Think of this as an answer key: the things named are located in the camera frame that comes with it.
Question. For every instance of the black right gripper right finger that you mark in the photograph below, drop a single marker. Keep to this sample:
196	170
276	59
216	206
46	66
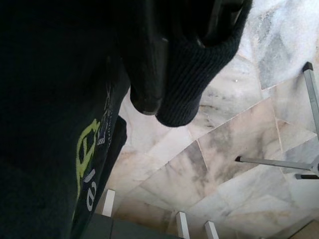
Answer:
219	25

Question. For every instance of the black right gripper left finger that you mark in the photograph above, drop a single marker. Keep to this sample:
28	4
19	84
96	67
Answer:
149	87

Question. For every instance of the silver metal clothes rack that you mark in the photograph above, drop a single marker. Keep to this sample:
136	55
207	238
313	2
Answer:
312	94

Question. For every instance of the black t-shirt with green logo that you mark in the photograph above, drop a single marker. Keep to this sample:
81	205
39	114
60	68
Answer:
37	124

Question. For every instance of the black low tv console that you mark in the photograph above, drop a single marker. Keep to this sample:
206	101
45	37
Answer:
124	229

